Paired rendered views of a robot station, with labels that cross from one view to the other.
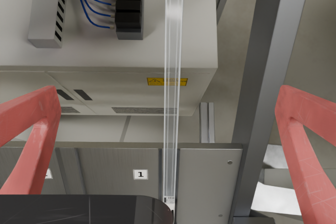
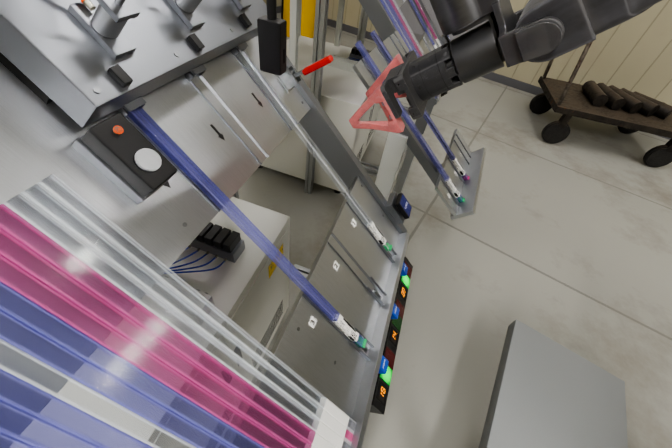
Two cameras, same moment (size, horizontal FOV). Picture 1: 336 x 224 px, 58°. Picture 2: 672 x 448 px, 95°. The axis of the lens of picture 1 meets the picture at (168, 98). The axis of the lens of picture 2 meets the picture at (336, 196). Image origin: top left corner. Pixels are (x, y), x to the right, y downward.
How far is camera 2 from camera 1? 0.46 m
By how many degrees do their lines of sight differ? 44
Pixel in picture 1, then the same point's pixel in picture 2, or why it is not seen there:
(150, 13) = not seen: hidden behind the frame
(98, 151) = (337, 226)
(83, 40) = (218, 287)
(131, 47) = (246, 256)
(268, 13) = (317, 123)
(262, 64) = (333, 137)
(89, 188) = (351, 254)
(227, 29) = not seen: hidden behind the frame
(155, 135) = not seen: hidden behind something
